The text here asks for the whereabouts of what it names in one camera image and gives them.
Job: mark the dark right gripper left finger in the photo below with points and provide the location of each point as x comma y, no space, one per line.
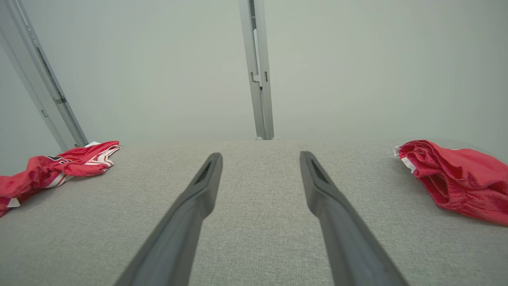
178,230

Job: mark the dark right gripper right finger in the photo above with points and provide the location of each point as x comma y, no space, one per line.
345,238

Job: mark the red basketball shorts white stripe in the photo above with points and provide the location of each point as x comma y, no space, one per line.
460,178

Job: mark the red basketball jersey white sleeves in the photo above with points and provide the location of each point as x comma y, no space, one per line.
47,169

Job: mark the grey corner partition post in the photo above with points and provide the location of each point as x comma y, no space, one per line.
35,67

